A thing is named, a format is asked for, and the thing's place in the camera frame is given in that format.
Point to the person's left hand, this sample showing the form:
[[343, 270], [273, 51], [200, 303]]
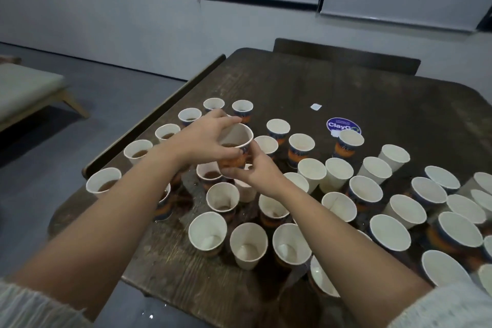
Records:
[[198, 139]]

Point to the person's right hand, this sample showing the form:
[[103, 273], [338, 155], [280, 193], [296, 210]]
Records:
[[263, 174]]

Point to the orange blue patterned paper cup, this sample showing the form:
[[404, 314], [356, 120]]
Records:
[[237, 138]]

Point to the group of paper cups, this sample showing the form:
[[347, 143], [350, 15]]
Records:
[[392, 235]]

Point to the person's right forearm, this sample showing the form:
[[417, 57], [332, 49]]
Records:
[[353, 255]]

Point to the person's left forearm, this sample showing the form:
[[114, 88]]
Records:
[[84, 239]]

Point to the small white paper label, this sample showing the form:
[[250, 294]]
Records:
[[316, 106]]

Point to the round blue sticker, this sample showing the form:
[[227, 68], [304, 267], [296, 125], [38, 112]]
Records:
[[344, 124]]

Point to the dark wooden chair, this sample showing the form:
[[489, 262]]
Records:
[[346, 55]]

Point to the dark wooden table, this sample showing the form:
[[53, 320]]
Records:
[[384, 93]]

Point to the beige cushioned lounge chair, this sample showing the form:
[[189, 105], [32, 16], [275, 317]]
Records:
[[27, 89]]

